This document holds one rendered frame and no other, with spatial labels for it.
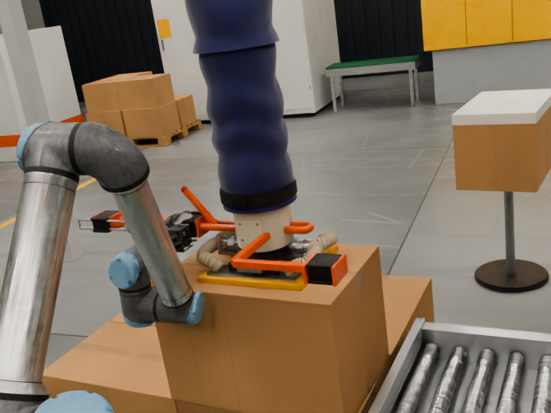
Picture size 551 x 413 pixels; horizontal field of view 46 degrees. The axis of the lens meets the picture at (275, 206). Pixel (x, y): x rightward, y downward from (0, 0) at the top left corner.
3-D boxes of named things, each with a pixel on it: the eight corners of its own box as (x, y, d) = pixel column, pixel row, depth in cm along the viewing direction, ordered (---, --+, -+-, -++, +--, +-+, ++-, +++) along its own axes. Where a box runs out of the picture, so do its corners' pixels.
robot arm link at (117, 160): (138, 110, 139) (211, 301, 186) (86, 111, 143) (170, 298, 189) (118, 145, 132) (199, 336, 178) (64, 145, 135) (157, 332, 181)
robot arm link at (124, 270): (107, 289, 179) (102, 256, 175) (135, 270, 189) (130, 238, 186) (135, 294, 175) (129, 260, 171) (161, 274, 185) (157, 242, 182)
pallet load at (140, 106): (202, 129, 951) (191, 65, 924) (167, 147, 863) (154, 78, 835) (133, 133, 997) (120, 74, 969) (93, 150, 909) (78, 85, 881)
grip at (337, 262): (348, 271, 161) (346, 253, 160) (335, 287, 154) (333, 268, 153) (316, 270, 165) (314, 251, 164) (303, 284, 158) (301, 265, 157)
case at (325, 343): (389, 357, 214) (379, 245, 202) (346, 433, 181) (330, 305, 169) (233, 336, 242) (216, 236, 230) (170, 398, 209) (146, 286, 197)
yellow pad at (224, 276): (316, 276, 187) (313, 260, 185) (302, 292, 178) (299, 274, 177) (215, 269, 202) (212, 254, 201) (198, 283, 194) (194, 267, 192)
